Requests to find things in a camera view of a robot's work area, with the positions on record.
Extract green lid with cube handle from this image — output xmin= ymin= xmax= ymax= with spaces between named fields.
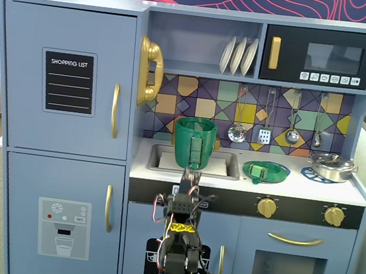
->
xmin=239 ymin=158 xmax=292 ymax=190

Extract metal slotted spatula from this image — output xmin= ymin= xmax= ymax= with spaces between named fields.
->
xmin=257 ymin=87 xmax=278 ymax=146

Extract metal spoon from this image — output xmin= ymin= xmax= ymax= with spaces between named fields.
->
xmin=311 ymin=92 xmax=330 ymax=149

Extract black microwave door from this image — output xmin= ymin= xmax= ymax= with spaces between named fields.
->
xmin=258 ymin=20 xmax=366 ymax=93

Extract blue ice dispenser freezer door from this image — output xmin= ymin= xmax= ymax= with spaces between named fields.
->
xmin=0 ymin=151 xmax=130 ymax=274

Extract green 3D printed container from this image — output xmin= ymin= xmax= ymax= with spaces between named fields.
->
xmin=169 ymin=114 xmax=220 ymax=173

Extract white toy plate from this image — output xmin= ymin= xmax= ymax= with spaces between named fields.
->
xmin=217 ymin=34 xmax=238 ymax=76
xmin=227 ymin=35 xmax=249 ymax=77
xmin=238 ymin=36 xmax=261 ymax=78

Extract metal perforated skimmer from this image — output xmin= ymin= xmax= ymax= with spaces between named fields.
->
xmin=226 ymin=83 xmax=255 ymax=145

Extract blue dishwasher door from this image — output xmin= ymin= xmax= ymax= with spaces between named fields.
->
xmin=119 ymin=200 xmax=241 ymax=274

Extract stainless steel toy pot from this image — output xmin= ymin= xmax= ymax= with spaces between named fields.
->
xmin=304 ymin=151 xmax=361 ymax=186

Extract gold freezer door handle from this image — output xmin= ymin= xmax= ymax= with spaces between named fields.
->
xmin=101 ymin=183 xmax=118 ymax=235

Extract blue wooden toy kitchen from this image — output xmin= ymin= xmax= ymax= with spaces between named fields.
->
xmin=0 ymin=0 xmax=366 ymax=274

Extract blue oven door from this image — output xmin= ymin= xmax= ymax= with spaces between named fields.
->
xmin=233 ymin=215 xmax=359 ymax=274

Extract metal ladle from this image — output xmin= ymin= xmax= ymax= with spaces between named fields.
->
xmin=283 ymin=90 xmax=306 ymax=147

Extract stainless steel pot lid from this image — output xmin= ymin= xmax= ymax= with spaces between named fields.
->
xmin=309 ymin=151 xmax=356 ymax=170

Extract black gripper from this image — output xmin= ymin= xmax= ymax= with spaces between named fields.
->
xmin=176 ymin=165 xmax=205 ymax=207

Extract gold toy telephone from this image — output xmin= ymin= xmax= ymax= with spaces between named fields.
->
xmin=133 ymin=34 xmax=169 ymax=109

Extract gold fridge door handle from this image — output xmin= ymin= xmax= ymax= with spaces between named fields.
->
xmin=107 ymin=82 xmax=125 ymax=140

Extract blue shopping list fridge door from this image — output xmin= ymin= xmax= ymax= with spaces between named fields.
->
xmin=0 ymin=0 xmax=146 ymax=163

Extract gold microwave door handle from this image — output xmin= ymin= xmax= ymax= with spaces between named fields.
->
xmin=267 ymin=36 xmax=282 ymax=71

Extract grey toy sink basin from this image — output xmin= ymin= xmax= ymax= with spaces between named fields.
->
xmin=146 ymin=142 xmax=244 ymax=182

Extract gold dishwasher door handle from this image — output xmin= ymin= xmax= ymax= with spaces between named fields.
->
xmin=216 ymin=245 xmax=227 ymax=274

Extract gold stove knob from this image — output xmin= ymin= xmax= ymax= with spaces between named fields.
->
xmin=322 ymin=204 xmax=347 ymax=229
xmin=255 ymin=196 xmax=280 ymax=220

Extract gold oven door handle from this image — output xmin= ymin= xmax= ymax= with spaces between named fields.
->
xmin=267 ymin=231 xmax=326 ymax=250

